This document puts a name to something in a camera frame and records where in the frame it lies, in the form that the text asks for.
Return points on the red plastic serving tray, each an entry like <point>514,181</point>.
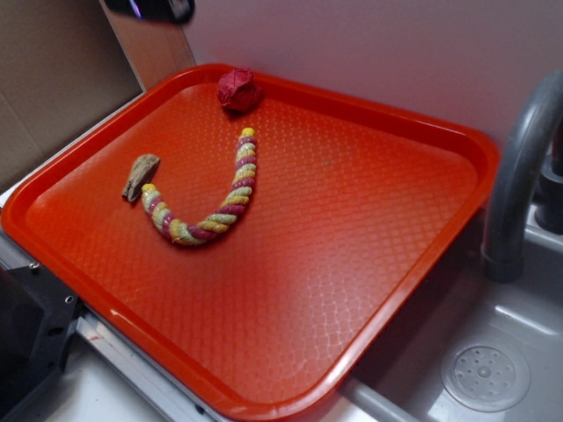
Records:
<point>353,204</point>

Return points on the grey toy sink basin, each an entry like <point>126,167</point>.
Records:
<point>398,378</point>

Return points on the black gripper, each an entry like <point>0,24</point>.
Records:
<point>172,11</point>

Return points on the brown cardboard panel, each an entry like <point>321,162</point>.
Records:
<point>65,66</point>

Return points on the multicolour twisted rope toy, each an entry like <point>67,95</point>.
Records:
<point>219,222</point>

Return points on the crumpled red paper ball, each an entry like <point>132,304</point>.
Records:
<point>237,91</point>

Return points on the round sink drain strainer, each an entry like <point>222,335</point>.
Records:
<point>485,374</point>

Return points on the brown wood chip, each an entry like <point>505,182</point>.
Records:
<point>141,173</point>

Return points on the grey toy faucet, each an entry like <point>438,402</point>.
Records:
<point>531,165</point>

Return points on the black metal bracket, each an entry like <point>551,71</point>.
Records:
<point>38,318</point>

